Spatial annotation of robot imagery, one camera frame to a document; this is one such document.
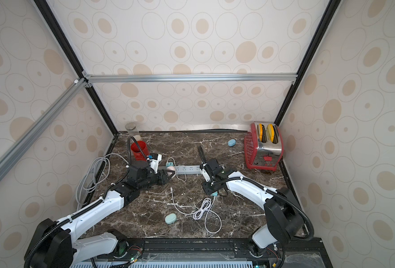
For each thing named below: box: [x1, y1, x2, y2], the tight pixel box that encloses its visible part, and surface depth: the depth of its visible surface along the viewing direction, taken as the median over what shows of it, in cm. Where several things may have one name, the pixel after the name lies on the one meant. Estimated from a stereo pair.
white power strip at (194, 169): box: [157, 164, 202, 175], surface depth 99 cm
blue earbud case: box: [227, 138, 236, 147], surface depth 115 cm
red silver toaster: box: [244, 121, 284, 172], surface depth 94 cm
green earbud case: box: [164, 213, 177, 225], surface depth 82 cm
